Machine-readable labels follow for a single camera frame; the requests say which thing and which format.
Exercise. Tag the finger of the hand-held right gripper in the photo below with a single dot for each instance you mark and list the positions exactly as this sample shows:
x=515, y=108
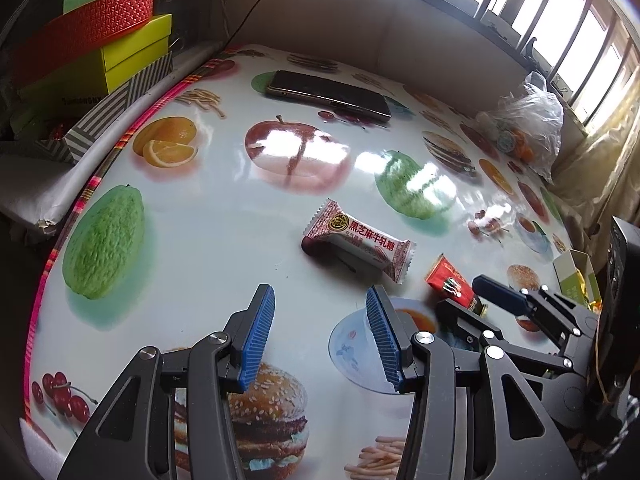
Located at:
x=500, y=294
x=470, y=322

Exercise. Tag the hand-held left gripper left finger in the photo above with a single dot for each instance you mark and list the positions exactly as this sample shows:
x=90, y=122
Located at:
x=257, y=335

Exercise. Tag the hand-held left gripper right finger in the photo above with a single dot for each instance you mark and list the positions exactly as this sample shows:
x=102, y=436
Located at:
x=385, y=340

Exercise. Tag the red and black candy packet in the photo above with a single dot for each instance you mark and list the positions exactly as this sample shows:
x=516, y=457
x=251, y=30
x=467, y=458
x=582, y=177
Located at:
x=450, y=280

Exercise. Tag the green and white cardboard box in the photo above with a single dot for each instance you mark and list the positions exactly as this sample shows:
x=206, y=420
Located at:
x=567, y=267

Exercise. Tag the white and maroon candy packet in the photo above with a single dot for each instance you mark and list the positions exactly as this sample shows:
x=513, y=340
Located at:
x=360, y=240

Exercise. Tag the beige curtain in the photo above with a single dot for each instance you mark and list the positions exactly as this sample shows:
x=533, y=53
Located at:
x=600, y=175

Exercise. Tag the clear plastic bag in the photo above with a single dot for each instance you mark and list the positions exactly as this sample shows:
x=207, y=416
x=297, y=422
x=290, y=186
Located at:
x=530, y=120

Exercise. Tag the black smartphone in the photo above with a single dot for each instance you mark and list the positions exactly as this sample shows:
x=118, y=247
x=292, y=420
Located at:
x=325, y=92

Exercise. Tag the window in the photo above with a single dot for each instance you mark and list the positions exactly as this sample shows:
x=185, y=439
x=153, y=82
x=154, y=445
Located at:
x=575, y=35

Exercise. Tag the yellow-green box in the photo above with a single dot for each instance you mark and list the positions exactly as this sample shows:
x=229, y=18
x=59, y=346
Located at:
x=135, y=55

